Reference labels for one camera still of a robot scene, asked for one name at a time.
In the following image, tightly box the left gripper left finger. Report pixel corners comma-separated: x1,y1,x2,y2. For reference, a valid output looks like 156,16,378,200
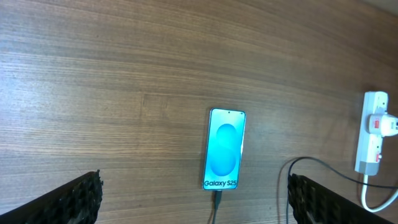
1,170,103,224

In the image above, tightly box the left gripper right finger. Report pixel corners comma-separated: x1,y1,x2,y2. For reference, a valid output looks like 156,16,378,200
287,174,392,224

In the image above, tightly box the black USB charging cable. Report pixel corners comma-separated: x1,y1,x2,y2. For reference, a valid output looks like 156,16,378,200
210,156,398,224

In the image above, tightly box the Galaxy S25 smartphone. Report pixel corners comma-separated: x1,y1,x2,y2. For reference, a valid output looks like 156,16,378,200
202,108,246,190

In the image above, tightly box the white charger plug adapter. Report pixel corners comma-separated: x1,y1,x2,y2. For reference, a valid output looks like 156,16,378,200
369,114,397,137

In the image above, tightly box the white power strip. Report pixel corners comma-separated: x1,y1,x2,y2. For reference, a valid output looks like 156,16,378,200
354,91,389,176

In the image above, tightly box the white power strip cord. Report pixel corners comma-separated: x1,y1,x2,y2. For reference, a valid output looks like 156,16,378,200
360,174,398,213

